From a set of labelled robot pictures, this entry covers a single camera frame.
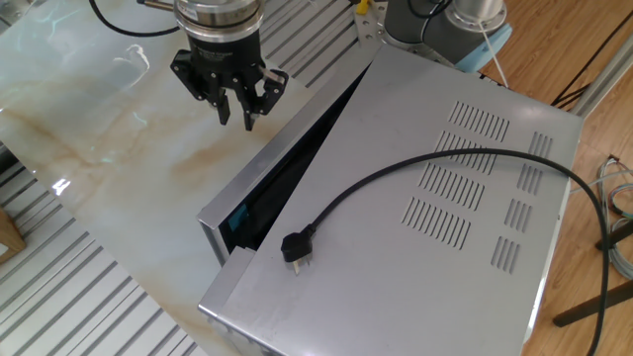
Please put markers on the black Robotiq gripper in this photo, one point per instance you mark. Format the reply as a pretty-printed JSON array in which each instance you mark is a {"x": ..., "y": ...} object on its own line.
[{"x": 225, "y": 57}]

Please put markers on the silver microwave door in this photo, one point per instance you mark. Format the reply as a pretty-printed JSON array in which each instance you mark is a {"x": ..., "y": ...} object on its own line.
[{"x": 262, "y": 168}]

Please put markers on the silver microwave body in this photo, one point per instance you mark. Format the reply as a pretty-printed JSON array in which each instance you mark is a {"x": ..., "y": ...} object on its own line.
[{"x": 395, "y": 277}]

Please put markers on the yellow connector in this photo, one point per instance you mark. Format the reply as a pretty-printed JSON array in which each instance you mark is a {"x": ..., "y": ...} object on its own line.
[{"x": 362, "y": 6}]

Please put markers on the wooden block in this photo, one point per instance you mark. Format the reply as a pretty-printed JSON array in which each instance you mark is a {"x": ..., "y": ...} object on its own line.
[{"x": 10, "y": 237}]

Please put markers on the dark wooden furniture legs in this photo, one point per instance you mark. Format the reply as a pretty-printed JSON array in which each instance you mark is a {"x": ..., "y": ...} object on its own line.
[{"x": 593, "y": 301}]

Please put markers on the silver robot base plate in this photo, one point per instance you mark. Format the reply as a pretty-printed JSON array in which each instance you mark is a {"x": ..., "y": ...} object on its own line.
[{"x": 368, "y": 30}]

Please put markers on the aluminium profile post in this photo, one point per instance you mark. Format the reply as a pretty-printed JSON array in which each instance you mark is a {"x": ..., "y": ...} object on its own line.
[{"x": 603, "y": 74}]

